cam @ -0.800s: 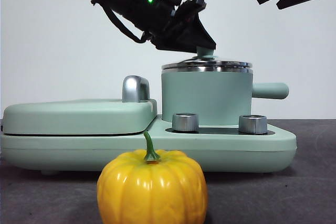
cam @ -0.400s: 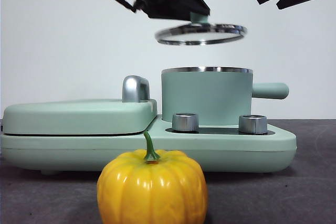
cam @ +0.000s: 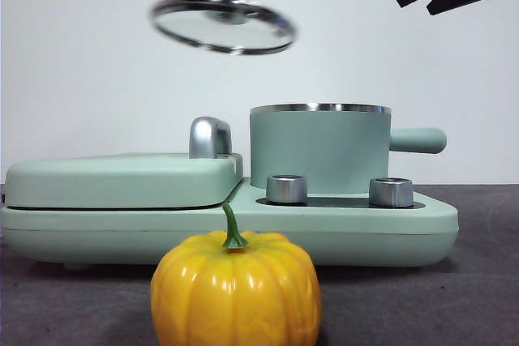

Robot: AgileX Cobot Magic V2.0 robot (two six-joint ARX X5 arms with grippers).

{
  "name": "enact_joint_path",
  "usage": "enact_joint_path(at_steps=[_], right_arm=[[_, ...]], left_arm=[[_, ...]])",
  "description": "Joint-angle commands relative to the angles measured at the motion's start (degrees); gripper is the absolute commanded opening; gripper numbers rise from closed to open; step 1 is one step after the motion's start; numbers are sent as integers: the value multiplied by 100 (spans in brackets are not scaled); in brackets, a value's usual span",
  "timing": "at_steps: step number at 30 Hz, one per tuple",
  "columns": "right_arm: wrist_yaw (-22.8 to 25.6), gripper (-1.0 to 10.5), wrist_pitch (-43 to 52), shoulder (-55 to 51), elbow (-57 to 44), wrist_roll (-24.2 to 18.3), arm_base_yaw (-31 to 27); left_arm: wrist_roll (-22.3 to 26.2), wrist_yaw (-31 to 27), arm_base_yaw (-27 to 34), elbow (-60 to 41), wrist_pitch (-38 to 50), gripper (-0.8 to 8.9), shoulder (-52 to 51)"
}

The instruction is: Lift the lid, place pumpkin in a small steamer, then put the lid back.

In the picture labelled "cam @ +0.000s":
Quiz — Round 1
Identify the glass lid with green knob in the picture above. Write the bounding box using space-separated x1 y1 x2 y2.
148 0 298 56

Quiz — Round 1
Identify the yellow toy pumpkin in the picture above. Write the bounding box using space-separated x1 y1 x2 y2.
149 202 324 346

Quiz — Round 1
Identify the mint green griddle cover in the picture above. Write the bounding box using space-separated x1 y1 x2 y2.
3 152 245 211

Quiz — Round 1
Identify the silver control knob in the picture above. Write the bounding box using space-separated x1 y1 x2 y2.
368 177 414 207
265 174 308 204

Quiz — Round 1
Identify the mint green breakfast machine base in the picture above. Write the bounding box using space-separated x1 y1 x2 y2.
0 190 460 272

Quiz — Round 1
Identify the silver griddle cover handle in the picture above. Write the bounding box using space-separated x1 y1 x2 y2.
188 117 234 160

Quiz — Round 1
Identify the mint green pot with handle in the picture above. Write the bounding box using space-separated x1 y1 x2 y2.
248 101 448 196

